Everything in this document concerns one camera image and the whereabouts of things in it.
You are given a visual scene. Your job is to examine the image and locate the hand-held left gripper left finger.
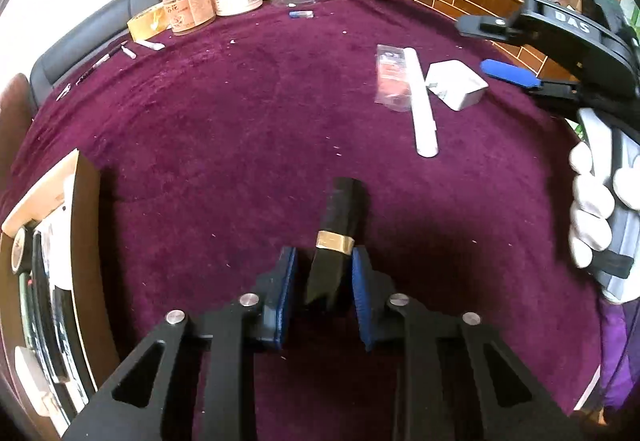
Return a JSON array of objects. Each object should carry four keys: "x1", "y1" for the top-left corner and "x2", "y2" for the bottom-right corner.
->
[{"x1": 62, "y1": 247, "x2": 300, "y2": 441}]

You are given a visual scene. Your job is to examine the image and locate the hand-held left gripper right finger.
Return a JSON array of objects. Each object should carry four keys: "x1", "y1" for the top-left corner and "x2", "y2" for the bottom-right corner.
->
[{"x1": 351, "y1": 247, "x2": 586, "y2": 441}]

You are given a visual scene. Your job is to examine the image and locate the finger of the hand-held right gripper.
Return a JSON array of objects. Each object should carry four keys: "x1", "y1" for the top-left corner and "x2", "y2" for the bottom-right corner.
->
[
  {"x1": 480, "y1": 59, "x2": 586, "y2": 100},
  {"x1": 456, "y1": 13, "x2": 526, "y2": 42}
]

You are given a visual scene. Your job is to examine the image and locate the small white charger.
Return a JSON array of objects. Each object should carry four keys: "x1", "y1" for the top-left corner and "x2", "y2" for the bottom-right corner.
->
[{"x1": 425, "y1": 60, "x2": 490, "y2": 112}]

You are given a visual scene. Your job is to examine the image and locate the black lipstick with gold band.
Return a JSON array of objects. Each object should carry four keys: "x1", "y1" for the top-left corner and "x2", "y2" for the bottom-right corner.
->
[{"x1": 306, "y1": 177, "x2": 368, "y2": 312}]

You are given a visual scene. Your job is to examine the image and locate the cardboard box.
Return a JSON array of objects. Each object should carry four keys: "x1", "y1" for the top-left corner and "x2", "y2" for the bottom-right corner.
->
[{"x1": 0, "y1": 148, "x2": 123, "y2": 437}]

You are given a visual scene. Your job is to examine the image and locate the thick black pen white ring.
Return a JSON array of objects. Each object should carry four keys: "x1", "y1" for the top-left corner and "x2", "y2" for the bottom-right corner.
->
[{"x1": 30, "y1": 231, "x2": 98, "y2": 402}]

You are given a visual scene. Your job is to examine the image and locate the person's right forearm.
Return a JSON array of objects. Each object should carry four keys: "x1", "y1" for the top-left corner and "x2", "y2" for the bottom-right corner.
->
[{"x1": 597, "y1": 298, "x2": 640, "y2": 422}]

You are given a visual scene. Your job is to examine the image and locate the person's right hand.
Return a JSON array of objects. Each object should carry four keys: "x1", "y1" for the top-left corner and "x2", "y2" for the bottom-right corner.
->
[{"x1": 569, "y1": 141, "x2": 640, "y2": 272}]

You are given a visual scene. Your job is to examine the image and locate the white marker pen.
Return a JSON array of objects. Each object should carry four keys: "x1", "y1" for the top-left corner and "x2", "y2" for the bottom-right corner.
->
[{"x1": 404, "y1": 47, "x2": 440, "y2": 158}]

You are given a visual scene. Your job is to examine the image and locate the clear package with orange item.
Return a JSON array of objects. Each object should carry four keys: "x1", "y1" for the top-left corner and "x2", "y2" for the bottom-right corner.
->
[{"x1": 375, "y1": 44, "x2": 413, "y2": 112}]

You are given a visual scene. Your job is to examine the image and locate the maroon velvet tablecloth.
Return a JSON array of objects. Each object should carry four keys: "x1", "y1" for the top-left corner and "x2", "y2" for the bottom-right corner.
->
[{"x1": 0, "y1": 0, "x2": 616, "y2": 441}]

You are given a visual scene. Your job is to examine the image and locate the large white charger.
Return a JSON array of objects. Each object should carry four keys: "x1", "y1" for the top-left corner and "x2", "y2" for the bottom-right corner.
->
[{"x1": 35, "y1": 216, "x2": 76, "y2": 292}]

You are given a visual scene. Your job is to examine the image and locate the black tape roll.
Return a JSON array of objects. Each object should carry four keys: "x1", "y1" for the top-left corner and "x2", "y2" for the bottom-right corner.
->
[{"x1": 10, "y1": 228, "x2": 33, "y2": 277}]

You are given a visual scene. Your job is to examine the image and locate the green tube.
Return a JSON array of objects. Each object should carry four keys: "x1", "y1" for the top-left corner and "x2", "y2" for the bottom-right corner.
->
[{"x1": 15, "y1": 273, "x2": 36, "y2": 352}]

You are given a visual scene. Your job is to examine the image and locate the thin black ballpoint pen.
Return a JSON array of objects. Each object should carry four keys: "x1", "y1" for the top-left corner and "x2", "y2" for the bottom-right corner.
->
[{"x1": 75, "y1": 42, "x2": 128, "y2": 86}]

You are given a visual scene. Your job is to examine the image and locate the orange labelled jar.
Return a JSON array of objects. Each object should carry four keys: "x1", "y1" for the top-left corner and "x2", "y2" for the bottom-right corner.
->
[{"x1": 160, "y1": 0, "x2": 217, "y2": 36}]

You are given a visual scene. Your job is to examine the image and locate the yellow tape roll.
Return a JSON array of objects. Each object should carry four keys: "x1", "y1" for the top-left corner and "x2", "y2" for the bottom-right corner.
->
[{"x1": 126, "y1": 3, "x2": 168, "y2": 43}]

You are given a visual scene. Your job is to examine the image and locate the grey sofa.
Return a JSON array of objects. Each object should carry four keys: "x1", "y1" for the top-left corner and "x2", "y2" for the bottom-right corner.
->
[{"x1": 29, "y1": 0, "x2": 166, "y2": 104}]

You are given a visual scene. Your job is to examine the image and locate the brown padded chair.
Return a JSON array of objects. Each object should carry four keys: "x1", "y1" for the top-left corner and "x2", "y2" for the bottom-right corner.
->
[{"x1": 0, "y1": 72, "x2": 36, "y2": 172}]

